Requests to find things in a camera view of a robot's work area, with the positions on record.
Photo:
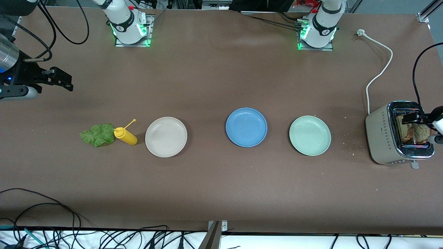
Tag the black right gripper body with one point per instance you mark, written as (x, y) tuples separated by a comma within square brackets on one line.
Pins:
[(30, 73)]

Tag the square brown bread slice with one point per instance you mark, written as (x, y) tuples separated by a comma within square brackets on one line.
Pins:
[(408, 133)]

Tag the green lettuce leaf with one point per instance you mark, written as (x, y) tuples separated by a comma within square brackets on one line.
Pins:
[(98, 135)]

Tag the green round plate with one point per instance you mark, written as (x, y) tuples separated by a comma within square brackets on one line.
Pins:
[(310, 135)]

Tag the beige round plate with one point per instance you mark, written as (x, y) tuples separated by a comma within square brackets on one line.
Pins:
[(166, 137)]

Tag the blue round plate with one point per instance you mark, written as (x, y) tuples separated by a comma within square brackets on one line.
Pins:
[(246, 127)]

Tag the rounded brown bread slice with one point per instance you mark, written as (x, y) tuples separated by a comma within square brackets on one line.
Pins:
[(421, 134)]

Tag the beige chrome toaster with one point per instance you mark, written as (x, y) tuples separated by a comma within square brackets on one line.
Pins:
[(380, 138)]

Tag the yellow mustard squeeze bottle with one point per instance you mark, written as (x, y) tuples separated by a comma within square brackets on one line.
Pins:
[(126, 136)]

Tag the red package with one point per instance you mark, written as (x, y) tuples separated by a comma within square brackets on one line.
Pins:
[(306, 3)]

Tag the aluminium frame profile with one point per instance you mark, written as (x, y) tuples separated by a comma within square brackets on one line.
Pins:
[(14, 31), (427, 12)]

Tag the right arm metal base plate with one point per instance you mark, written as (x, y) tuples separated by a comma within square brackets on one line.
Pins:
[(133, 45)]

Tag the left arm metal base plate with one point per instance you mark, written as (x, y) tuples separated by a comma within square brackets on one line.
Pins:
[(315, 49)]

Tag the metal table edge bracket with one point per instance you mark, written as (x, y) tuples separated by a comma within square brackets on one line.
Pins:
[(213, 238)]

